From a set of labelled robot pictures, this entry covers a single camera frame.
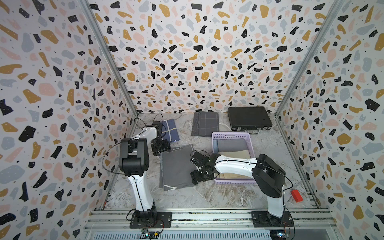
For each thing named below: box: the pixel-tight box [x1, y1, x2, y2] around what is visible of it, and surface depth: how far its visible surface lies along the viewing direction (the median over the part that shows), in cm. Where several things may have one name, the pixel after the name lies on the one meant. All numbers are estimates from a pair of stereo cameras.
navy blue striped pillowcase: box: [161, 118, 180, 142], surface depth 112 cm
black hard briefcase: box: [228, 106, 273, 134], surface depth 119 cm
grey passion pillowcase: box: [159, 144, 198, 192], surface depth 91 cm
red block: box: [291, 189, 304, 203], surface depth 82 cm
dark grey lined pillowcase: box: [191, 111, 220, 137], surface depth 115 cm
